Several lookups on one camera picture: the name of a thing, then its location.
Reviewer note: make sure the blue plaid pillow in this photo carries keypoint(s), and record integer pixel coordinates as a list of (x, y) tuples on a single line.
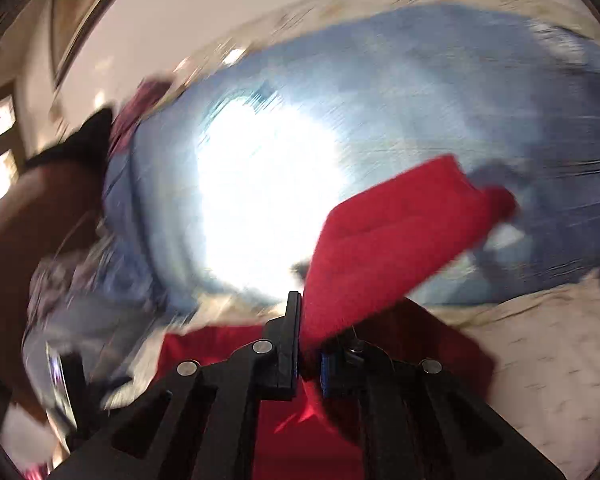
[(405, 90)]

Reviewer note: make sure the brown headboard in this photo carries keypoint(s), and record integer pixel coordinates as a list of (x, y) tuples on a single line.
[(35, 240)]

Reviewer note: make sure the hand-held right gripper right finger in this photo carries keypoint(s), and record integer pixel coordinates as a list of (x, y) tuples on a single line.
[(330, 367)]

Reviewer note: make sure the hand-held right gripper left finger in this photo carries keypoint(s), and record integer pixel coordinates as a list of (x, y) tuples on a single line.
[(286, 360)]

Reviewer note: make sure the cream floral bed sheet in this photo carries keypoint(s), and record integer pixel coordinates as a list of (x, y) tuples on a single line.
[(545, 360)]

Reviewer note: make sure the black cloth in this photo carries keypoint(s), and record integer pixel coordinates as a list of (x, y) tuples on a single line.
[(82, 142)]

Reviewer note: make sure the maroon patterned cloth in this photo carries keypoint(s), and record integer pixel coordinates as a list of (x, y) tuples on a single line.
[(132, 117)]

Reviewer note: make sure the red garment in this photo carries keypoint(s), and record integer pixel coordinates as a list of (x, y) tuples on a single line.
[(380, 240)]

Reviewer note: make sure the grey crumpled cloth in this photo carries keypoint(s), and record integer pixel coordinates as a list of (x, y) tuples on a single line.
[(85, 305)]

